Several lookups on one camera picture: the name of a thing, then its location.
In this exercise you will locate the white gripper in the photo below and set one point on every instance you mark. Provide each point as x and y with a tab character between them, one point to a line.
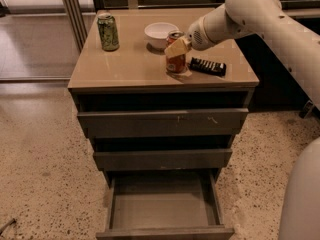
197	36

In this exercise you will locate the red coke can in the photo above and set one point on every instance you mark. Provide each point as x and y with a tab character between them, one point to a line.
175	64

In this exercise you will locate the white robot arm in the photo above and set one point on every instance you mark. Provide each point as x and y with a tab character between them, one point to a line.
298	48

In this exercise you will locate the green soda can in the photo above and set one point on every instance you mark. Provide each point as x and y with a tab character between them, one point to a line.
108	33

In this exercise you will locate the grey drawer cabinet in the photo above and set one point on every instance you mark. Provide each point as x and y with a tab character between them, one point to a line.
134	78

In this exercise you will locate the grey top drawer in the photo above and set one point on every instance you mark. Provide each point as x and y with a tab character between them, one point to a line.
194	122

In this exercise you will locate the grey middle drawer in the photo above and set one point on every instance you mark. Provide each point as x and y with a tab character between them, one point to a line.
162	160

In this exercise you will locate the grey open bottom drawer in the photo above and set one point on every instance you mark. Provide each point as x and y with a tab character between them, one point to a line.
164	205

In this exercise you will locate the white bowl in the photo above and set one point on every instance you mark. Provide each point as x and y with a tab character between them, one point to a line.
157	33

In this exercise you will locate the black snack bar packet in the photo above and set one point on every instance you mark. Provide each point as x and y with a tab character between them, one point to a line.
208	67

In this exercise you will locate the grey caster bracket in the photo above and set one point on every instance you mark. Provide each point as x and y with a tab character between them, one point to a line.
307	109

